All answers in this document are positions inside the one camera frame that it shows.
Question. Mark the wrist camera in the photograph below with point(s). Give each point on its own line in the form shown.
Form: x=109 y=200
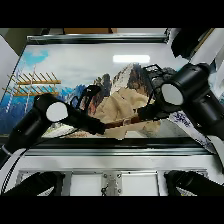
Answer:
x=87 y=95
x=154 y=77

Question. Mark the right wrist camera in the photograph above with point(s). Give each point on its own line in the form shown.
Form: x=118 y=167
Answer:
x=154 y=77

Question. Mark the white blue printed garment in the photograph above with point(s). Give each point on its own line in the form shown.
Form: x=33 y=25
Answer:
x=181 y=120

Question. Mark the black garment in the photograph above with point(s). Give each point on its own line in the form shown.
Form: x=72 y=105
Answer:
x=188 y=41

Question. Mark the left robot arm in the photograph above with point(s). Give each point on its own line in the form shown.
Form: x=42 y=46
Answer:
x=30 y=125

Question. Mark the silver frame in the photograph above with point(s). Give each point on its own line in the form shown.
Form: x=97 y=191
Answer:
x=113 y=152

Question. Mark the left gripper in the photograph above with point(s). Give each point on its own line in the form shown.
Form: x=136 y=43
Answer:
x=92 y=125

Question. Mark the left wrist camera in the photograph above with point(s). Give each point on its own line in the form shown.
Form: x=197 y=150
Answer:
x=87 y=95

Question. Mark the beige long-sleeved shirt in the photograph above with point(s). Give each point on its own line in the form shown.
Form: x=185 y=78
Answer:
x=123 y=103

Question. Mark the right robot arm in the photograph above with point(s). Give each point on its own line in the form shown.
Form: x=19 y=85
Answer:
x=196 y=96

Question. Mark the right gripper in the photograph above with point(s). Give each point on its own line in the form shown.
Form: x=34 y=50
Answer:
x=149 y=112

